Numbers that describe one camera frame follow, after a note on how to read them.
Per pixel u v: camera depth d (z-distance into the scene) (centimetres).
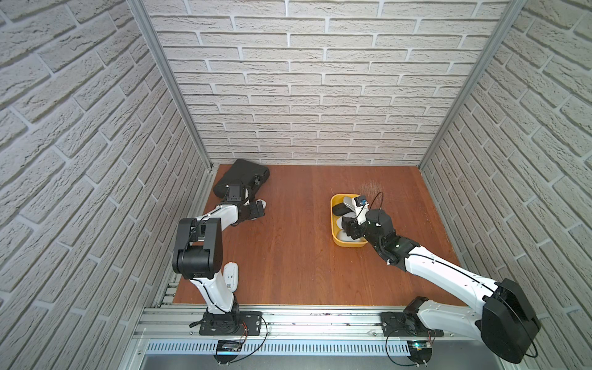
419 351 70
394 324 73
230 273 83
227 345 70
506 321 40
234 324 67
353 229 73
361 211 68
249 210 88
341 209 100
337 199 101
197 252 49
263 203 103
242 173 112
